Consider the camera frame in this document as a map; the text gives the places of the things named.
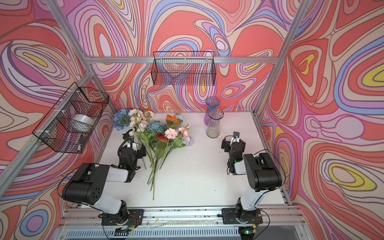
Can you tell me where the black wire basket back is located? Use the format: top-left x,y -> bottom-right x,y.
151,51 -> 217,86

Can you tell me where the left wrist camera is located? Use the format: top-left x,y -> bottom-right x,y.
125,138 -> 135,149

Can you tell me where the cream white flower spray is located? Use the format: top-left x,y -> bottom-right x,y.
129,109 -> 155,168

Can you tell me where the purple glass vase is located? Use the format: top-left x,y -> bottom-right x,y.
204,97 -> 221,126

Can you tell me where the lilac pink hydrangea stem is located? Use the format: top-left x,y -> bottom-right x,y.
167,136 -> 194,154

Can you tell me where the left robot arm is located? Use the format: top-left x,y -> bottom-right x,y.
61,140 -> 147,231

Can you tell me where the orange gerbera flower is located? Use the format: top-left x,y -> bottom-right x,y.
158,114 -> 183,169

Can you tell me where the clear glass vase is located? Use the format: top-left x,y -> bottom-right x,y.
206,109 -> 224,139

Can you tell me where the white tape roll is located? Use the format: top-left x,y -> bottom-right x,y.
69,114 -> 95,134

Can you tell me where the pink peony flower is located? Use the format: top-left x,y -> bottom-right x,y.
148,127 -> 194,190

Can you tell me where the black wire basket left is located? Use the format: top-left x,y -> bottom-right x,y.
33,83 -> 109,154

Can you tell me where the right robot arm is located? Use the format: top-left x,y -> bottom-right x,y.
220,136 -> 283,226

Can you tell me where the blue hydrangea flower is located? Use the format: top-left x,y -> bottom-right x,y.
113,109 -> 131,131

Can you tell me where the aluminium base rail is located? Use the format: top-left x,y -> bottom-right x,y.
52,205 -> 313,240

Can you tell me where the black wire basket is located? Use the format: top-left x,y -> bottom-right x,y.
33,83 -> 109,154
151,51 -> 217,86

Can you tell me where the red gerbera flower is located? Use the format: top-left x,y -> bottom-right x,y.
151,135 -> 169,200

